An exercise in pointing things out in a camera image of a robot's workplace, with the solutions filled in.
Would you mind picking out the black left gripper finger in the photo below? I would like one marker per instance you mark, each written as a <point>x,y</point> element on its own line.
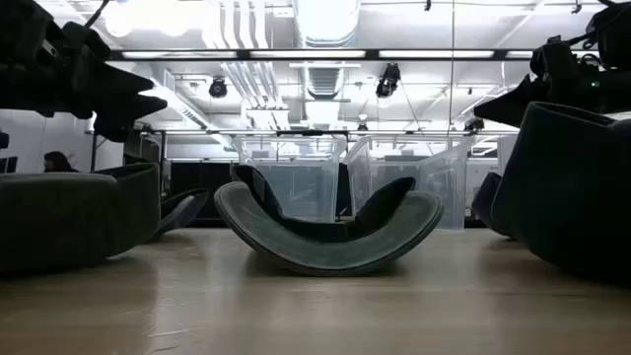
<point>123,111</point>
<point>125,79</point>

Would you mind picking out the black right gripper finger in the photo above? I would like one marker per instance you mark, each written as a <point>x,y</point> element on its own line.
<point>505,116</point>
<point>527,91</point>

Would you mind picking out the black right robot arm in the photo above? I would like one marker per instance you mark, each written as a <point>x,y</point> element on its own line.
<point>613,34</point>

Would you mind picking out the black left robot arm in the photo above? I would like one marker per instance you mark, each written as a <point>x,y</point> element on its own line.
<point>12,59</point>

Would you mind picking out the white room column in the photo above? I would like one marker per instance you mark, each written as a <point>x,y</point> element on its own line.
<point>508,153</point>

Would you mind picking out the white led light strip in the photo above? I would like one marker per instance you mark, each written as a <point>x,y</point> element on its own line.
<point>436,53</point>
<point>308,53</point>
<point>180,54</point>
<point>517,53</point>

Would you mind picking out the clear plastic storage bin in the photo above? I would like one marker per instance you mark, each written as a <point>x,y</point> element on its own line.
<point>443,172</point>
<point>301,187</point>

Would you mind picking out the person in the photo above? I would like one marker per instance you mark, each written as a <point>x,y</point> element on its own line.
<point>55,163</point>

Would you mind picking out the black ceiling spotlight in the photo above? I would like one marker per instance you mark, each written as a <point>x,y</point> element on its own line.
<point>388,81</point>
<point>218,88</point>

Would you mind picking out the dark monitor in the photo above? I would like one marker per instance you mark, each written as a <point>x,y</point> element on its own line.
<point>9,164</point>

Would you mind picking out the black room partition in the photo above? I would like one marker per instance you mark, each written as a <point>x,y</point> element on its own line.
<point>199,190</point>

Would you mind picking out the ribbed ceiling vent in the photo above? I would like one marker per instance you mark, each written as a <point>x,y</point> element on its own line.
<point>324,81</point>

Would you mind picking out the black frame post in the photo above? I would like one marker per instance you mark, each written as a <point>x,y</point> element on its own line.
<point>93,153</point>

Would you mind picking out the black overhead frame beam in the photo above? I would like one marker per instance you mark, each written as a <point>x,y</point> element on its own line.
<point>372,54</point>

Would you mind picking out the black horizontal frame bar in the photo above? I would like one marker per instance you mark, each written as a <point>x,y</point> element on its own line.
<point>305,132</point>

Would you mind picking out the round silver ceiling duct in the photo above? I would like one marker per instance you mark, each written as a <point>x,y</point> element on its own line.
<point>325,24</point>

